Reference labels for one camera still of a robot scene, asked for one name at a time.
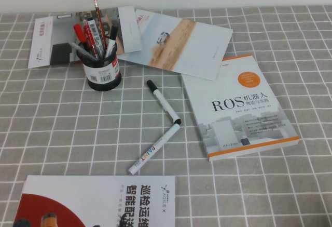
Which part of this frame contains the white PAINT marker pen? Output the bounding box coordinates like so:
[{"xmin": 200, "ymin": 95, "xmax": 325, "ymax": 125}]
[{"xmin": 127, "ymin": 123, "xmax": 181, "ymax": 175}]

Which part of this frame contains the black mesh pen holder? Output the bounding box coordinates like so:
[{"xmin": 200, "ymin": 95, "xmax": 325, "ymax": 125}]
[{"xmin": 76, "ymin": 41, "xmax": 122, "ymax": 92}]

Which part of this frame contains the grey pen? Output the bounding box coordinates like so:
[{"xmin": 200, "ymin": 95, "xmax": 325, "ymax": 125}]
[{"xmin": 70, "ymin": 42, "xmax": 101, "ymax": 61}]

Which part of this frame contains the slim red pen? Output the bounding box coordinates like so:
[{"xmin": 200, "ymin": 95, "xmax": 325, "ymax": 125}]
[{"xmin": 82, "ymin": 25, "xmax": 99, "ymax": 58}]

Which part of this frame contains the red pen with thick cap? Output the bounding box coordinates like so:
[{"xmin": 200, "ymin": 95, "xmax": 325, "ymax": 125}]
[{"xmin": 73, "ymin": 23, "xmax": 88, "ymax": 46}]

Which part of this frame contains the white marker with black cap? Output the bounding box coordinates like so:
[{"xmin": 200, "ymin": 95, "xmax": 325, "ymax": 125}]
[
  {"xmin": 146, "ymin": 79, "xmax": 182, "ymax": 127},
  {"xmin": 104, "ymin": 25, "xmax": 119, "ymax": 59}
]

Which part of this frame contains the brochure with desert photo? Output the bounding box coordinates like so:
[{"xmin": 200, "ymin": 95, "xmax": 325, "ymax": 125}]
[{"xmin": 118, "ymin": 8, "xmax": 233, "ymax": 82}]

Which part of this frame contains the white orange ROS book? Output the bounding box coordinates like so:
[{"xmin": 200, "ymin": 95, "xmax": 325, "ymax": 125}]
[{"xmin": 181, "ymin": 54, "xmax": 300, "ymax": 162}]

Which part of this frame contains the white marker with barcode label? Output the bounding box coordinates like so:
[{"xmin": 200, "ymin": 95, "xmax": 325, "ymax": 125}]
[{"xmin": 87, "ymin": 17, "xmax": 105, "ymax": 59}]

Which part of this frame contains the red black striped pencil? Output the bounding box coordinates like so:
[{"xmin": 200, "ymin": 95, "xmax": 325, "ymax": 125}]
[{"xmin": 93, "ymin": 0, "xmax": 107, "ymax": 54}]

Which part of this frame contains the white red AgileX brochure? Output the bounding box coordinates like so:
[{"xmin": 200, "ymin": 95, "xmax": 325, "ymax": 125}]
[{"xmin": 12, "ymin": 175, "xmax": 176, "ymax": 227}]

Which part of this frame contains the brochure with office photo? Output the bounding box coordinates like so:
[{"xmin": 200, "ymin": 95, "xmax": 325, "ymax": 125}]
[{"xmin": 27, "ymin": 5, "xmax": 143, "ymax": 69}]

